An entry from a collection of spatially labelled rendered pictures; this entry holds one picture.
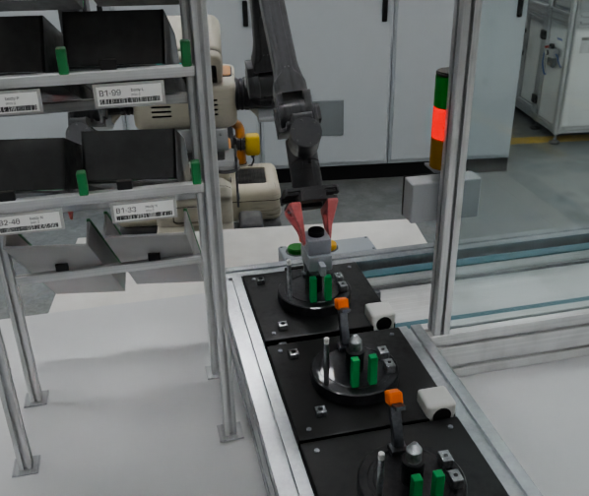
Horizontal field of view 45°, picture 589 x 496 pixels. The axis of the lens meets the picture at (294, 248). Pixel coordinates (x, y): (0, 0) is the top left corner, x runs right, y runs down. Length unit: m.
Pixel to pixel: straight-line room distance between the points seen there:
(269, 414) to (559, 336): 0.59
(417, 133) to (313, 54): 0.82
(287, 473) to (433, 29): 3.62
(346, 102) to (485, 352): 3.16
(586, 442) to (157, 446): 0.70
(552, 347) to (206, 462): 0.67
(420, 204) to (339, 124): 3.23
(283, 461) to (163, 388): 0.37
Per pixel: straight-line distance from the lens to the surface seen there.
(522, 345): 1.38
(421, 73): 4.42
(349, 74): 4.32
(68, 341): 1.50
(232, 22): 4.20
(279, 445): 1.05
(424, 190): 1.16
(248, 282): 1.41
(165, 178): 1.01
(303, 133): 1.24
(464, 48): 1.08
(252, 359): 1.22
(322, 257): 1.27
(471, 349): 1.33
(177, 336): 1.46
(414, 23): 4.35
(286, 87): 1.36
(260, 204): 2.30
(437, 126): 1.14
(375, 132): 4.45
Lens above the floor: 1.67
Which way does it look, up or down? 27 degrees down
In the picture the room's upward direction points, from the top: 1 degrees counter-clockwise
